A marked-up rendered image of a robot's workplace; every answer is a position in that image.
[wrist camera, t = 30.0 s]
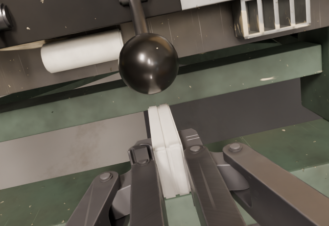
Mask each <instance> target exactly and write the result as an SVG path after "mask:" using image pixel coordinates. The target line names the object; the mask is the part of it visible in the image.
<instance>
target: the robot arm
mask: <svg viewBox="0 0 329 226"><path fill-rule="evenodd" d="M148 115H149V123H150V131H151V138H148V139H143V140H139V141H137V142H136V143H135V144H134V146H132V147H131V148H130V149H129V150H128V155H129V159H130V163H131V170H130V171H128V172H126V173H124V174H122V175H120V176H119V175H118V173H117V172H115V171H107V172H103V173H101V174H99V175H98V176H96V177H95V178H94V180H93V181H92V183H91V184H90V186H89V188H88V189H87V191H86V193H85V194H84V196H83V198H82V199H81V201H80V202H79V204H78V206H77V207H76V209H75V210H74V212H73V213H72V215H71V217H70V218H69V220H68V221H67V223H66V225H65V226H128V224H129V222H130V226H169V225H168V219H167V212H166V206H165V199H164V198H165V197H166V199H169V198H173V197H176V195H177V194H180V196H181V195H186V194H189V192H191V194H192V199H193V204H194V206H195V208H196V211H197V214H198V218H199V221H200V225H201V226H247V225H246V223H245V221H244V219H243V217H242V215H241V213H240V211H239V209H238V207H237V205H236V203H235V201H236V202H237V203H238V204H239V205H240V206H241V207H242V208H243V209H244V210H245V211H246V212H247V213H248V214H249V215H250V216H251V217H252V218H253V219H254V220H255V221H256V222H257V223H258V224H259V225H260V226H329V198H328V197H327V196H325V195H324V194H322V193H321V192H319V191H318V190H316V189H314V188H313V187H311V186H310V185H308V184H307V183H305V182H304V181H302V180H301V179H299V178H297V177H296V176H294V175H293V174H291V173H290V172H288V171H287V170H285V169H284V168H282V167H281V166H279V165H278V164H276V163H274V162H273V161H271V160H270V159H268V158H267V157H265V156H264V155H262V154H260V153H259V152H257V151H256V150H254V149H253V148H251V147H250V146H248V145H247V144H244V143H239V142H233V143H230V144H227V145H225V146H224V147H223V152H211V151H209V150H208V148H207V147H206V146H204V145H203V144H202V142H201V140H200V138H199V136H198V134H197V132H196V130H194V129H192V128H190V129H185V130H181V131H177V128H176V125H175V122H174V120H173V117H172V114H171V111H170V108H169V105H168V104H166V103H164V104H160V106H156V105H155V106H151V107H149V109H148ZM234 200H235V201H234Z"/></svg>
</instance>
